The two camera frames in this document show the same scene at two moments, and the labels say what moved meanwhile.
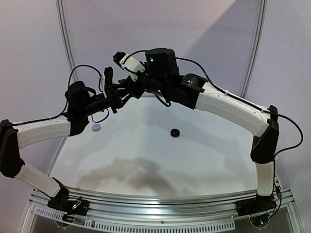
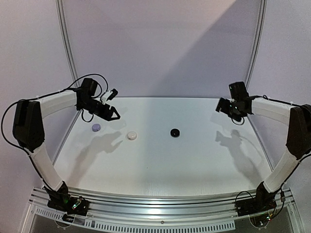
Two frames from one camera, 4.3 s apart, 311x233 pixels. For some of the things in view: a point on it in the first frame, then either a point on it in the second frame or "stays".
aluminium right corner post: [258, 46] stays
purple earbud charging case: [96, 127] stays
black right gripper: [133, 88] → [223, 107]
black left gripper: [114, 98] → [107, 116]
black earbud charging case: [174, 132] stays
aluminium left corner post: [59, 5] stays
